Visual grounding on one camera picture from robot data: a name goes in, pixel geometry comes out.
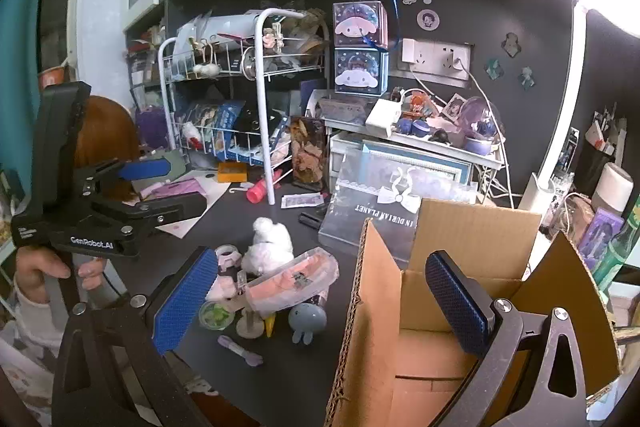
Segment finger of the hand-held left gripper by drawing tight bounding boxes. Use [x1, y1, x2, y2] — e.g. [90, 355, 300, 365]
[89, 192, 208, 234]
[75, 157, 173, 195]

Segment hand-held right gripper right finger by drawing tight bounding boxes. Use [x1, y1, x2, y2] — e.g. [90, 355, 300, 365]
[425, 250, 590, 427]

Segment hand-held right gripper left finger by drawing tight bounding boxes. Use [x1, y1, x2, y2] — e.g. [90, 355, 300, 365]
[51, 246, 221, 427]

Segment small round green container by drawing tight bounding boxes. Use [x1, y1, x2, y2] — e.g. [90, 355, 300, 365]
[198, 301, 235, 332]

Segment small pink plush toy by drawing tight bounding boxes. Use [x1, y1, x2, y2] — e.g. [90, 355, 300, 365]
[207, 274, 238, 303]

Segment white tape roll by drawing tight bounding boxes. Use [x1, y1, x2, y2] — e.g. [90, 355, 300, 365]
[215, 244, 242, 268]

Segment brown cardboard box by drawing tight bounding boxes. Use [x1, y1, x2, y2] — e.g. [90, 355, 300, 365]
[324, 198, 623, 427]

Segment white plush toy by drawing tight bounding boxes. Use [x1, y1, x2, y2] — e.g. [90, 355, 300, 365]
[241, 217, 296, 278]

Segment pink packet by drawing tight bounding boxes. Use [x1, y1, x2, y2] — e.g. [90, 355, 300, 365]
[245, 247, 340, 315]

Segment blue-grey capped glass bottle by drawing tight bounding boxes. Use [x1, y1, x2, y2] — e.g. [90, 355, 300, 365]
[287, 302, 328, 347]

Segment person's left forearm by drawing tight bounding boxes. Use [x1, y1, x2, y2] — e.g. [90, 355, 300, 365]
[10, 282, 68, 358]

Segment person's left hand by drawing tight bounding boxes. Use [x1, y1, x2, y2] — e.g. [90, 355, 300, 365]
[14, 251, 107, 305]

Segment pink printed card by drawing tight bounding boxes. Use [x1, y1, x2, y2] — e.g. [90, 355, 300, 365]
[140, 179, 201, 202]

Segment purple pouch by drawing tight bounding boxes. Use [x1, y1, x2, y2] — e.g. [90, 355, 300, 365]
[136, 107, 171, 150]

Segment purple small spoon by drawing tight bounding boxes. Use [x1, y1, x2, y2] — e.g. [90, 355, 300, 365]
[217, 335, 264, 367]

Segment small wooden stand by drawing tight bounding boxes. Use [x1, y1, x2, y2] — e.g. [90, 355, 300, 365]
[236, 307, 266, 340]

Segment small orange box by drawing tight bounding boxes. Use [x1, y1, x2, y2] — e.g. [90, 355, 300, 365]
[217, 162, 248, 182]

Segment blue printed packet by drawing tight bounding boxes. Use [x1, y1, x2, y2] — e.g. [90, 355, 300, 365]
[182, 99, 246, 158]

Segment pink-red bottle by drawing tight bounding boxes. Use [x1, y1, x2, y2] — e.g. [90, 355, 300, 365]
[246, 179, 282, 204]

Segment black pouch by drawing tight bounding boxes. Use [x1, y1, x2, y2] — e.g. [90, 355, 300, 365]
[235, 99, 281, 158]

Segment small flat packet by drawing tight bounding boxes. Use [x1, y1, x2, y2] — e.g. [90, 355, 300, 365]
[281, 193, 325, 208]

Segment clear bag with white bow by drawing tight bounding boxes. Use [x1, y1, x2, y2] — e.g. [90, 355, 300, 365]
[317, 147, 481, 268]

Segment brown printed art block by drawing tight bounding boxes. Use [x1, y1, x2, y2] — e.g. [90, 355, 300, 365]
[290, 116, 331, 192]

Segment clear glass cup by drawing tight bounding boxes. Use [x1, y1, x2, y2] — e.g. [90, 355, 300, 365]
[552, 192, 596, 240]

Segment blue framed picture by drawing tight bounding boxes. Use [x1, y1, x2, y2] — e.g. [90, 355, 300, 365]
[362, 139, 473, 185]

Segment purple printed box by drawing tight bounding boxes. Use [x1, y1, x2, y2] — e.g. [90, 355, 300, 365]
[580, 207, 625, 268]

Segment white desk shelf riser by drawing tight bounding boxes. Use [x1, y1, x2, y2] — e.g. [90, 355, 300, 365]
[307, 89, 505, 208]

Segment green glass bottle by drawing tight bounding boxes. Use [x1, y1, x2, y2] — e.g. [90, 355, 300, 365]
[592, 194, 640, 293]

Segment clear pen jar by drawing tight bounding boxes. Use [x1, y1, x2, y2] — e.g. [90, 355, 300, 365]
[552, 127, 581, 188]

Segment blue round jar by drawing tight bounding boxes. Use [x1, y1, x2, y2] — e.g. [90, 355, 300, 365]
[397, 117, 431, 138]

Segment purple dome figure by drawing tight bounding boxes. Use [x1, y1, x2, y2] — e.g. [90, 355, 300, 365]
[457, 97, 501, 158]

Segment white tumbler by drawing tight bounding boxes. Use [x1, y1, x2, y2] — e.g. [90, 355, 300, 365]
[597, 163, 633, 212]

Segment small photo card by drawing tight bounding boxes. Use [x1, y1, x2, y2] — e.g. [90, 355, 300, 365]
[442, 93, 468, 118]

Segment white desk lamp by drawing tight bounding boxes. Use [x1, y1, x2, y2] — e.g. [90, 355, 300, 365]
[517, 0, 640, 268]

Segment white power adapter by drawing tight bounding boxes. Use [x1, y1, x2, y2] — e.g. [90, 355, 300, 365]
[365, 99, 403, 138]

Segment orange-haired figure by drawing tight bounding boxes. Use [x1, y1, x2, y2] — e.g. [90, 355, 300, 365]
[400, 89, 441, 120]

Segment black pen holder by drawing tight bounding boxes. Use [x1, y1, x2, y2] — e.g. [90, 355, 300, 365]
[582, 109, 628, 188]

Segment blue character box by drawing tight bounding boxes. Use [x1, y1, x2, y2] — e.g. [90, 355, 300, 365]
[333, 48, 391, 96]

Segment pink character box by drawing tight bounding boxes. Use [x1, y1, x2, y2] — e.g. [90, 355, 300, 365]
[333, 1, 390, 50]

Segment round purple badge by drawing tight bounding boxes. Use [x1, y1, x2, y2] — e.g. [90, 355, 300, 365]
[417, 8, 441, 31]

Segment white wire rack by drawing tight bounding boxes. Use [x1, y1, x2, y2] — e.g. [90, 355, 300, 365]
[157, 8, 331, 205]

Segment white power cable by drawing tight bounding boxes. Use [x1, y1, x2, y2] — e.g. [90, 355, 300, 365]
[410, 57, 516, 210]

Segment white wall socket panel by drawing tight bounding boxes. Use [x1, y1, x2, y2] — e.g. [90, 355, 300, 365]
[398, 38, 472, 82]

